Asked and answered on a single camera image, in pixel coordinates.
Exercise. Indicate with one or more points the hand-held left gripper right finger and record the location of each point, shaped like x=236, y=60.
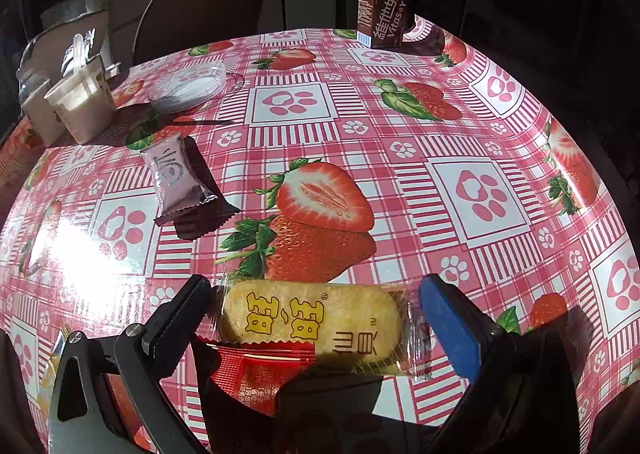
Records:
x=447, y=329

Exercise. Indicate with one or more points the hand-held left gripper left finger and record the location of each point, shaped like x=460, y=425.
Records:
x=175, y=314

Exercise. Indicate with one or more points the yellow rice cracker packet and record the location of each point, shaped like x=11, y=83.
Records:
x=310, y=319

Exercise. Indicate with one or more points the pink snack packet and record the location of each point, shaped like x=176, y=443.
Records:
x=175, y=173

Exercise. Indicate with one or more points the strawberry print tablecloth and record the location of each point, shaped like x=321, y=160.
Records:
x=400, y=184

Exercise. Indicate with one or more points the clear plastic lid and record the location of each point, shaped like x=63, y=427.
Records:
x=185, y=86

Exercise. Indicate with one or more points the white pudding cup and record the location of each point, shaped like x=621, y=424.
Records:
x=85, y=103

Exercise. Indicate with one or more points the white plastic bottle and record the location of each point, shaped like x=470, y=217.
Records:
x=42, y=116

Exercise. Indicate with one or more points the clear plastic spoon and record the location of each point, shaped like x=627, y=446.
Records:
x=79, y=53

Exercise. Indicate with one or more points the brown chair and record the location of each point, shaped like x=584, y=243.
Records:
x=200, y=8

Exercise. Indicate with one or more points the brown drink carton with straw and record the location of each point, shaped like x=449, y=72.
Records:
x=382, y=13

